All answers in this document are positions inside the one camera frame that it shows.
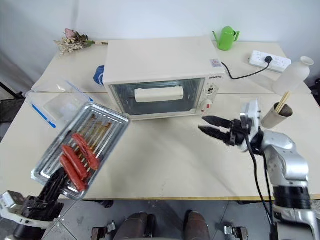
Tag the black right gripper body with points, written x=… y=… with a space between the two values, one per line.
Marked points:
x=238 y=135

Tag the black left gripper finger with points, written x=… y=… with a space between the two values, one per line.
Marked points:
x=62 y=182
x=50 y=187

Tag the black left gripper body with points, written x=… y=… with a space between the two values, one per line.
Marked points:
x=42 y=207

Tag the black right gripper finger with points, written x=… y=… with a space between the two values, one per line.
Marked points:
x=217 y=135
x=217 y=121

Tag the silver metal baking tray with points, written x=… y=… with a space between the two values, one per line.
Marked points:
x=110 y=130

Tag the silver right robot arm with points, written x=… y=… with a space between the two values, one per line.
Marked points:
x=287 y=160

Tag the red sausage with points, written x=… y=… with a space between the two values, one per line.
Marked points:
x=85 y=150
x=75 y=161
x=73 y=176

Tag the large cream oven knob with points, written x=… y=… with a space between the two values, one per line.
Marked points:
x=207 y=104

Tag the cream toaster oven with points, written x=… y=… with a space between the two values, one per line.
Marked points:
x=155 y=57

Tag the glass oven door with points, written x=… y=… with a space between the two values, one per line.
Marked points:
x=125 y=100

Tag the blue object behind oven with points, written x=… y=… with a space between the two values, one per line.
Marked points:
x=98 y=75

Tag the small cream timer knob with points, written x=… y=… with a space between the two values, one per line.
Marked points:
x=212 y=90

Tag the grey chopstick holder cup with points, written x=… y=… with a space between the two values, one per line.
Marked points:
x=273 y=117

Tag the wooden chopstick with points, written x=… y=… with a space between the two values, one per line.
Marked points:
x=282 y=101
x=285 y=102

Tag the metal table leg caster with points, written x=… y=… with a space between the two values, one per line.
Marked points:
x=235 y=230
x=103 y=231

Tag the translucent white bottle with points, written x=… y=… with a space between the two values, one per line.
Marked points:
x=290 y=77

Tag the clear container with blue clips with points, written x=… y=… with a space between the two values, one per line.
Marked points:
x=55 y=100

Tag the green watering can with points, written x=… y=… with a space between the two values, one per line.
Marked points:
x=226 y=38

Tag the white power strip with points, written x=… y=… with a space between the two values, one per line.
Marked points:
x=280 y=62

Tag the dark brown rounded shape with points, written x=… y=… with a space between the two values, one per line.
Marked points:
x=136 y=226
x=197 y=226

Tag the black background equipment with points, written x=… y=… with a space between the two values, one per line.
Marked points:
x=10 y=107

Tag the dried flower bouquet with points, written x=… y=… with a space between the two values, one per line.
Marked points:
x=72 y=42

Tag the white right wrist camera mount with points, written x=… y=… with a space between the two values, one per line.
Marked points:
x=251 y=112

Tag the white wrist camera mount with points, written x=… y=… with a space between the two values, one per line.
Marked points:
x=11 y=202
x=251 y=112

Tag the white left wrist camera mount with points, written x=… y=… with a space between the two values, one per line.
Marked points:
x=11 y=202

